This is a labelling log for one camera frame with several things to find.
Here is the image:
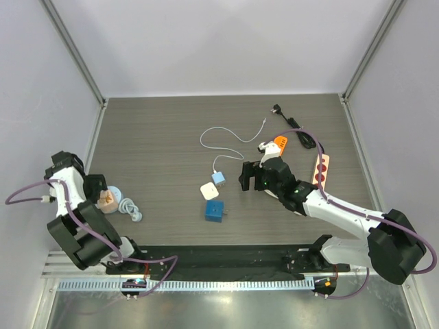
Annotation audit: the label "light blue usb charger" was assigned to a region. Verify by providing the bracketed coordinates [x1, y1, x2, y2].
[211, 171, 226, 187]

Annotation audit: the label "orange power strip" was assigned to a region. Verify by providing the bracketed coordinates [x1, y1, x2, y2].
[274, 136, 288, 156]

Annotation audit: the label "white square plug adapter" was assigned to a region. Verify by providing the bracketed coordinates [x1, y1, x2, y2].
[200, 182, 219, 201]

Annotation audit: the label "blue cube plug adapter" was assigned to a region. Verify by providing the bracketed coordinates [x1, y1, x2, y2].
[204, 199, 226, 223]

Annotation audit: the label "beige power strip red sockets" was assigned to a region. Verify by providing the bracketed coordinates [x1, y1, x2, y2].
[311, 154, 330, 188]

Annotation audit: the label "thin white usb cable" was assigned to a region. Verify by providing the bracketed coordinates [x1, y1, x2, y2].
[200, 118, 268, 175]

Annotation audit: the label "pink cube plug adapter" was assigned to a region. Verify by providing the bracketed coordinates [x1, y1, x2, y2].
[97, 190, 119, 214]

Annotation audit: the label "round blue pink socket hub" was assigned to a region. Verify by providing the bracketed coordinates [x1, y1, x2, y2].
[108, 186, 123, 204]

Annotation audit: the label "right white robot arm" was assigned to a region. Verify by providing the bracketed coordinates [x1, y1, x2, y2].
[239, 157, 427, 285]

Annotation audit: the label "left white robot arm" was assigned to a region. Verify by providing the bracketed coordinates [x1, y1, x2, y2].
[44, 151, 145, 274]

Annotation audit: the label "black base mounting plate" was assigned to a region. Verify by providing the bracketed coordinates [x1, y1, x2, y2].
[105, 245, 351, 280]

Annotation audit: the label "light blue coiled hub cord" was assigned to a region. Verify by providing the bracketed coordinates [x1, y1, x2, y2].
[117, 198, 143, 223]

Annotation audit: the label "black power cord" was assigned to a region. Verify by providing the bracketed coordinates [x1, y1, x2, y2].
[270, 104, 318, 150]

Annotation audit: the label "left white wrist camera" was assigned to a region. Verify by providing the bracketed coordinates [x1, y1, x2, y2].
[40, 195, 56, 204]

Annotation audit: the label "white slotted cable duct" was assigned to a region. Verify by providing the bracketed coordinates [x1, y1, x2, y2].
[58, 277, 315, 292]

